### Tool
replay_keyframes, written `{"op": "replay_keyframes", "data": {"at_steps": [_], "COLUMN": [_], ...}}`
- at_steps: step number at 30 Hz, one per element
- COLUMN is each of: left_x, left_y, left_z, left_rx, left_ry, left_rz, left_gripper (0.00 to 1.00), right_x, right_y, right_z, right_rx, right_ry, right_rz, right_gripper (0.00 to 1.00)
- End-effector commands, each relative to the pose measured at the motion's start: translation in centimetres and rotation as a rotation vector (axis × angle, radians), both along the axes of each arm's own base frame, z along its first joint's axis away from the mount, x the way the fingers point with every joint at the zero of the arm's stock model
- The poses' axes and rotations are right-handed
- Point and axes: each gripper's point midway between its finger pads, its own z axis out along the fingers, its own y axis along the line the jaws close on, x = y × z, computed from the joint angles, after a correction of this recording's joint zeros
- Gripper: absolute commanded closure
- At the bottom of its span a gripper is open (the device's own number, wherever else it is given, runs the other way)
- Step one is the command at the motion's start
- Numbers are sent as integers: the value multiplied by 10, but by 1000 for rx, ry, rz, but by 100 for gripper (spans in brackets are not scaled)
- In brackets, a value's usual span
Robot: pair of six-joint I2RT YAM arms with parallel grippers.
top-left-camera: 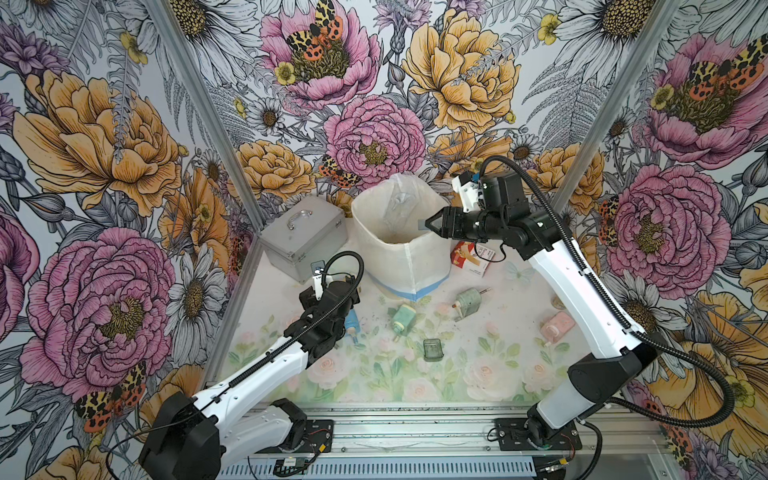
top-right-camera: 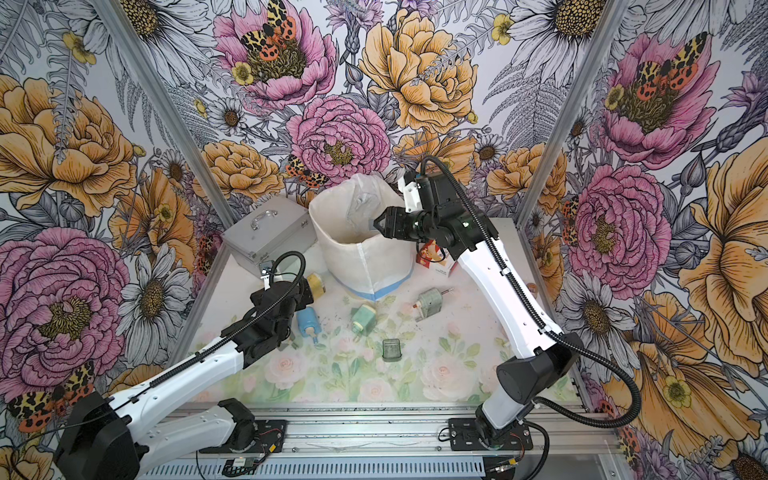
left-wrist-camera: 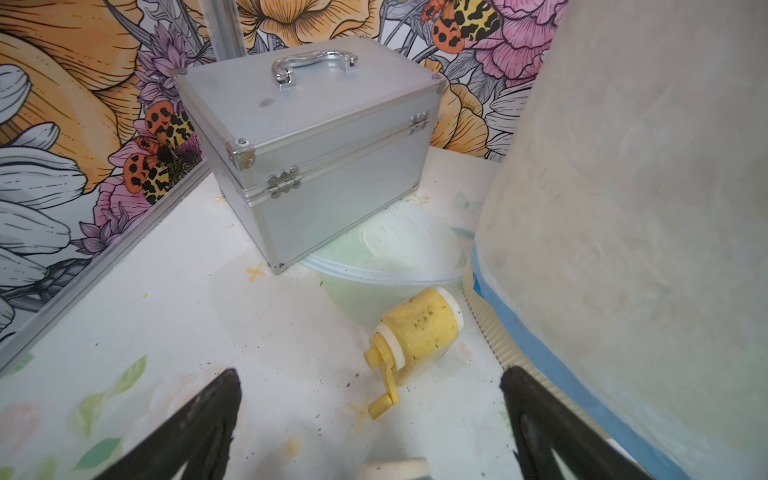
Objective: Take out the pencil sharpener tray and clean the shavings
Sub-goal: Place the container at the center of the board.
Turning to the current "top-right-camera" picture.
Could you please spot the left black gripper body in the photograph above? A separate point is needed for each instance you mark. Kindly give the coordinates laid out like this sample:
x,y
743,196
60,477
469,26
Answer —
x,y
297,293

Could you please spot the translucent green shavings tray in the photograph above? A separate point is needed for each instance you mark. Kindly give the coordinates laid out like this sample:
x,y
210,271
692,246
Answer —
x,y
391,350

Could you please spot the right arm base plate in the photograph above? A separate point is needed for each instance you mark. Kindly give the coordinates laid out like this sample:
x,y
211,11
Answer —
x,y
470,434

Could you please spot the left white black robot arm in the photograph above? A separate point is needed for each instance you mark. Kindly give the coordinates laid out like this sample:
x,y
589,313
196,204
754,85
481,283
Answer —
x,y
125,435

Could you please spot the yellow pencil sharpener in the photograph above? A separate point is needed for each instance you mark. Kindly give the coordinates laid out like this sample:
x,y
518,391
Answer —
x,y
316,285

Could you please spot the white lined trash bin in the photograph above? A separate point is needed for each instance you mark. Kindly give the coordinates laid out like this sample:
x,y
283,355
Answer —
x,y
358,256

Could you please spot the grey-green pencil sharpener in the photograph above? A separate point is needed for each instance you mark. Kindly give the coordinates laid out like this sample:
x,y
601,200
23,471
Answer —
x,y
429,303

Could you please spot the teal square pencil sharpener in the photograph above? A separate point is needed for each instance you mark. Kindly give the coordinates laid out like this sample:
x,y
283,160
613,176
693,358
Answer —
x,y
363,319

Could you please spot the silver aluminium case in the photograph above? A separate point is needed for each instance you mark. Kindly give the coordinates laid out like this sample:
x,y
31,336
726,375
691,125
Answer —
x,y
277,226

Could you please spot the red white bandage box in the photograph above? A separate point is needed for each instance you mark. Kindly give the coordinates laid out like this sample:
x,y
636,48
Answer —
x,y
435,258

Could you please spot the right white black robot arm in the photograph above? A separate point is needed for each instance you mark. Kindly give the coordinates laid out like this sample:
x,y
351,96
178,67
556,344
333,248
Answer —
x,y
542,352

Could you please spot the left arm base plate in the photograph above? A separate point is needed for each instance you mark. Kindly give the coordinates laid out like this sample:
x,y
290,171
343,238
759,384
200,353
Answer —
x,y
257,437

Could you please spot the blue pencil sharpener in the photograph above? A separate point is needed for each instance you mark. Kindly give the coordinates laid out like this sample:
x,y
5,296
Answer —
x,y
308,324

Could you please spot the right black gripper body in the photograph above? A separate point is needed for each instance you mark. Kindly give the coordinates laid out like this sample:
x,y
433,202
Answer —
x,y
402,222

